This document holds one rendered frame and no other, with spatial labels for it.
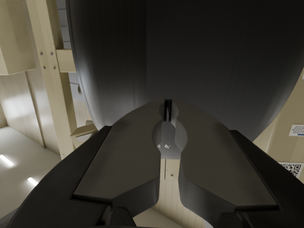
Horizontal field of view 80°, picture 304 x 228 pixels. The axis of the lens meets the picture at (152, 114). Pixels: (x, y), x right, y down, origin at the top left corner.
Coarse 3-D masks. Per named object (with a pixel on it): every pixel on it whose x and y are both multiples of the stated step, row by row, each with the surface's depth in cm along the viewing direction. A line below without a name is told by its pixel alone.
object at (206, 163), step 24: (168, 120) 12; (192, 120) 9; (216, 120) 9; (192, 144) 8; (216, 144) 8; (192, 168) 7; (216, 168) 7; (240, 168) 7; (192, 192) 6; (216, 192) 6; (240, 192) 6; (264, 192) 6; (216, 216) 6
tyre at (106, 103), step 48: (96, 0) 18; (144, 0) 17; (192, 0) 17; (240, 0) 17; (288, 0) 17; (96, 48) 20; (144, 48) 19; (192, 48) 19; (240, 48) 18; (288, 48) 19; (96, 96) 23; (144, 96) 22; (192, 96) 21; (240, 96) 21; (288, 96) 25
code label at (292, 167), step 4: (280, 164) 47; (284, 164) 47; (288, 164) 47; (292, 164) 47; (296, 164) 47; (300, 164) 47; (288, 168) 48; (292, 168) 48; (296, 168) 48; (300, 168) 48; (292, 172) 48; (296, 172) 48; (300, 172) 48; (296, 176) 49
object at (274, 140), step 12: (300, 84) 39; (300, 96) 40; (288, 108) 42; (300, 108) 41; (276, 120) 43; (288, 120) 43; (300, 120) 43; (264, 132) 47; (276, 132) 44; (288, 132) 44; (264, 144) 47; (276, 144) 45; (288, 144) 45; (300, 144) 45; (276, 156) 47; (288, 156) 46; (300, 156) 46; (300, 180) 49
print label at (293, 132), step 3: (294, 126) 43; (297, 126) 43; (300, 126) 43; (303, 126) 43; (291, 129) 44; (294, 129) 44; (297, 129) 43; (300, 129) 43; (303, 129) 43; (291, 132) 44; (294, 132) 44; (297, 132) 44; (300, 132) 44; (303, 132) 44; (291, 135) 44; (294, 135) 44; (297, 135) 44; (300, 135) 44; (303, 135) 44
